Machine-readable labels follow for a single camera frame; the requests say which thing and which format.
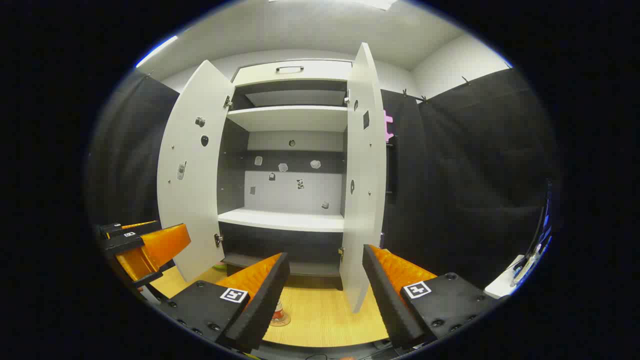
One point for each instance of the clear plastic bottle red label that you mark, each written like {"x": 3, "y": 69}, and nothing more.
{"x": 280, "y": 311}

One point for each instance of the clear bottle blue label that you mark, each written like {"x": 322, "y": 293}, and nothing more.
{"x": 524, "y": 272}

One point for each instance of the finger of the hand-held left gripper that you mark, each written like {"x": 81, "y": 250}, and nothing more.
{"x": 150, "y": 252}
{"x": 130, "y": 229}

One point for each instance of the round wooden coaster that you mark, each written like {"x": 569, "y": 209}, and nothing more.
{"x": 280, "y": 324}

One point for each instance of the white cabinet door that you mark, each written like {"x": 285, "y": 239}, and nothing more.
{"x": 190, "y": 200}
{"x": 362, "y": 225}

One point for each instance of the white cabinet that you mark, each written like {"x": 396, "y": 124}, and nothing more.
{"x": 295, "y": 220}

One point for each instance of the dark computer monitor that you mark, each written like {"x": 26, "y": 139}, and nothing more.
{"x": 545, "y": 225}

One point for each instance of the white cabinet drawer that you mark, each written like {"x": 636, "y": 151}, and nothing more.
{"x": 320, "y": 75}

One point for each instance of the black backdrop cloth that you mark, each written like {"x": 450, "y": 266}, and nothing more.
{"x": 475, "y": 175}

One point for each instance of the small green object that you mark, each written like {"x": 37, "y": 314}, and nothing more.
{"x": 219, "y": 266}

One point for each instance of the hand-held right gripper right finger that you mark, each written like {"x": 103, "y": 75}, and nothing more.
{"x": 387, "y": 305}

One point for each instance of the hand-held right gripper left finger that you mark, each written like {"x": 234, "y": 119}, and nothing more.
{"x": 260, "y": 310}

